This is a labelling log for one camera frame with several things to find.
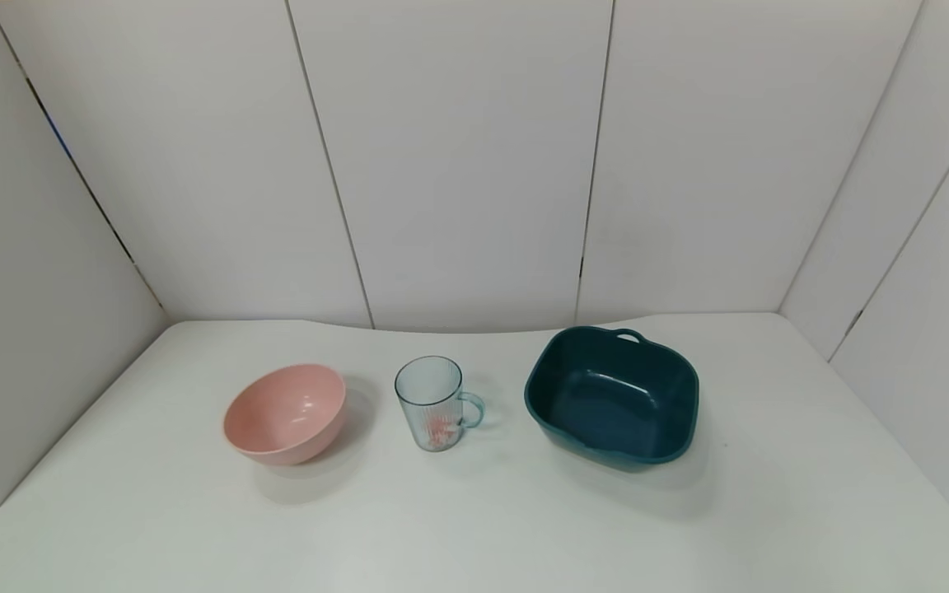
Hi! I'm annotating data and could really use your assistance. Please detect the red and white solid pieces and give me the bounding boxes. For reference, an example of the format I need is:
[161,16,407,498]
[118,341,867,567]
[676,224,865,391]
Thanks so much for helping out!
[425,414,460,450]

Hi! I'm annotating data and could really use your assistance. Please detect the pink plastic bowl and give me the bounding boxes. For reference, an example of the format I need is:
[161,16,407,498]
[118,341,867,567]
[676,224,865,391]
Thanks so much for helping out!
[222,363,348,467]

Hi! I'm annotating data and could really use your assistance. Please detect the dark teal plastic basin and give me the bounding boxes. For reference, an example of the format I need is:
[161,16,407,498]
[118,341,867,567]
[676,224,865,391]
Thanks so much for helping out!
[524,325,701,473]

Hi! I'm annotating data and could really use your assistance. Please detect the clear blue ribbed cup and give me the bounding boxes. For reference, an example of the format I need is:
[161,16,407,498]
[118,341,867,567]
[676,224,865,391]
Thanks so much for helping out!
[395,356,485,452]

